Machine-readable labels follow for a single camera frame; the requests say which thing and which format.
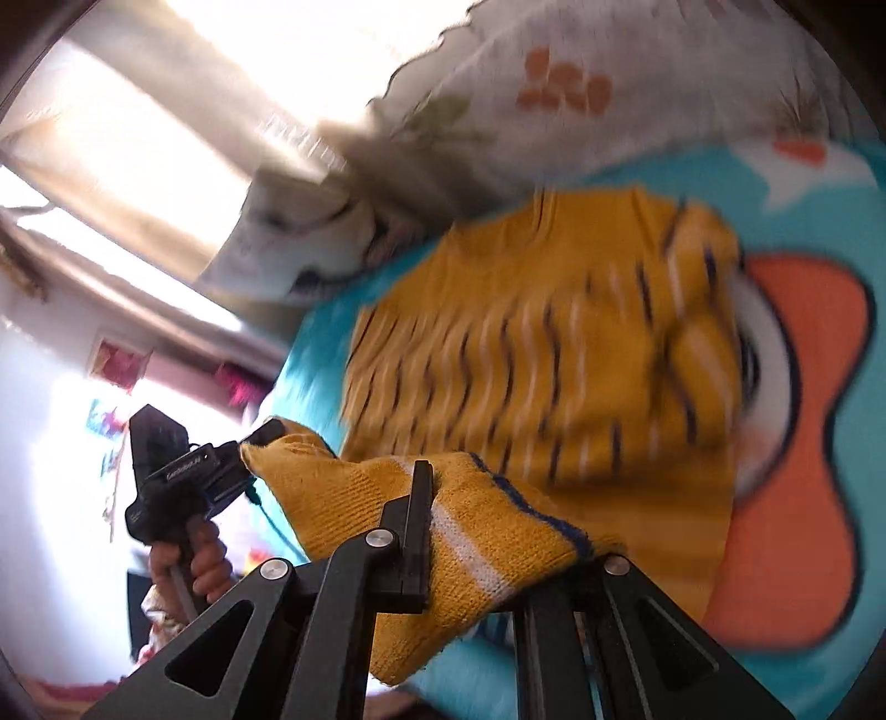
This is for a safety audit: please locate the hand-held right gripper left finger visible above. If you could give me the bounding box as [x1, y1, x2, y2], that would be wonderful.
[81, 460, 436, 720]

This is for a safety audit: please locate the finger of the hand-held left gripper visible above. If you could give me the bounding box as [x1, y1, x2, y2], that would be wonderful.
[239, 418, 286, 450]

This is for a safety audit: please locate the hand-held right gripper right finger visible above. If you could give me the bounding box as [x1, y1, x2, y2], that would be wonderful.
[511, 554, 797, 720]

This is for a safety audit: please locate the yellow striped knit sweater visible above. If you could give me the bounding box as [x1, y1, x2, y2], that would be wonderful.
[239, 190, 752, 688]

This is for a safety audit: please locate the person's left hand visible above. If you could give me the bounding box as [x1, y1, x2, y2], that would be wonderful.
[148, 518, 229, 623]

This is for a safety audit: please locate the beige curtain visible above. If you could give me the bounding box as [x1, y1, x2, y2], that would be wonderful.
[0, 0, 430, 340]

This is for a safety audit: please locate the turquoise cartoon printed blanket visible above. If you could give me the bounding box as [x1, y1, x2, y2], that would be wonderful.
[266, 135, 886, 720]

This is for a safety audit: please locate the white floral pillow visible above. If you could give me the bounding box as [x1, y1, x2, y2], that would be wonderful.
[197, 0, 880, 306]

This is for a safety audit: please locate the colourful wall sticker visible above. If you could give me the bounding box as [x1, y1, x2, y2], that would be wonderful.
[84, 398, 132, 440]

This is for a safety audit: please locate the pink wall picture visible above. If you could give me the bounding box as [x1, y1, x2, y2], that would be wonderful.
[89, 336, 153, 392]

